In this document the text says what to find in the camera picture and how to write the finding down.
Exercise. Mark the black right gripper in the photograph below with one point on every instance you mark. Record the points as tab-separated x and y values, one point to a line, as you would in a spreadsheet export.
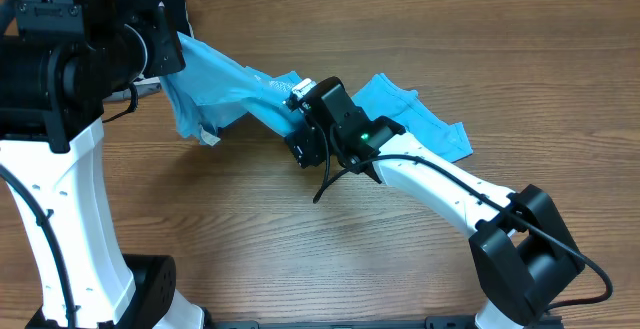
303	145

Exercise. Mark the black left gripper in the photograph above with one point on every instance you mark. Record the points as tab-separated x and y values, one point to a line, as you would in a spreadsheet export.
155	26

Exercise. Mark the light blue printed t-shirt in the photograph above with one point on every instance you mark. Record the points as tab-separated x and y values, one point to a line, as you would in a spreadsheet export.
213	91

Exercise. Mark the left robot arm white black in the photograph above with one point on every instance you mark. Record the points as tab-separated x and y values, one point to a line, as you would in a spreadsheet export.
67	57

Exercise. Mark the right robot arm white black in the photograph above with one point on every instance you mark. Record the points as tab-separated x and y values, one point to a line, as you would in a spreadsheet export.
522	249

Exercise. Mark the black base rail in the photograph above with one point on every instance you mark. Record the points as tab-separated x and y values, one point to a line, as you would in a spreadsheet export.
439	322

